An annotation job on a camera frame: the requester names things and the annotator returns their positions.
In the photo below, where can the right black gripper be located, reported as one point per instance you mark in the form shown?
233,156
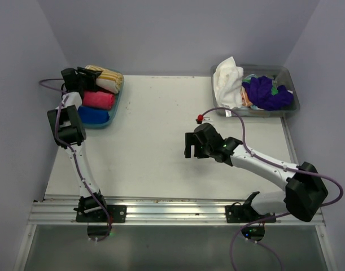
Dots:
192,139

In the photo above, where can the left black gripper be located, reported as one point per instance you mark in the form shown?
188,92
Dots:
91,77

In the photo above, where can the yellow white striped towel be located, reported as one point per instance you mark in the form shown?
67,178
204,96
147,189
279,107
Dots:
108,80

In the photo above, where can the blue towel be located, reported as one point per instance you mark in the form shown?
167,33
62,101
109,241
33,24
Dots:
93,116

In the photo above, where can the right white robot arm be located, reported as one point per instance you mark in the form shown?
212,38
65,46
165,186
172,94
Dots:
301,190

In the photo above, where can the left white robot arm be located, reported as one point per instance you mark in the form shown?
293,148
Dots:
69,134

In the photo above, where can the pink rolled towel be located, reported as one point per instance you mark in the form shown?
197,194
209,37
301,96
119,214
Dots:
99,100

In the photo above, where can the teal plastic tray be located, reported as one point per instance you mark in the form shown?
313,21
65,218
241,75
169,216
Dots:
111,112

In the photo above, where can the peach patterned cloth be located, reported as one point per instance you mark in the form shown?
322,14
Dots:
245,100

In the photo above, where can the purple towel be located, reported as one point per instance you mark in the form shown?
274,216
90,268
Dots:
264,95

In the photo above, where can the grey plastic bin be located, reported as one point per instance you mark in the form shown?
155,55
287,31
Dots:
280,76

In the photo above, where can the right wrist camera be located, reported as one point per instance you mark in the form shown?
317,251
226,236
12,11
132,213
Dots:
201,119

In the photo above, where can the aluminium mounting rail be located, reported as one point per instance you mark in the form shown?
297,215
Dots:
139,211

